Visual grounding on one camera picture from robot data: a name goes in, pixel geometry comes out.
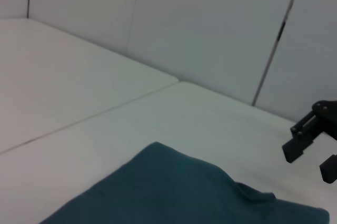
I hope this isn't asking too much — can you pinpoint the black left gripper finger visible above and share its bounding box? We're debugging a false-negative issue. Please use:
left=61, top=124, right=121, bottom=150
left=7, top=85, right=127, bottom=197
left=319, top=153, right=337, bottom=184
left=282, top=99, right=337, bottom=164

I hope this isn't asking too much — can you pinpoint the teal t-shirt with FREE print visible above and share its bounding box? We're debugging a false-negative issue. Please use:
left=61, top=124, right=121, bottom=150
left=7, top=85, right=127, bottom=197
left=38, top=141, right=331, bottom=224

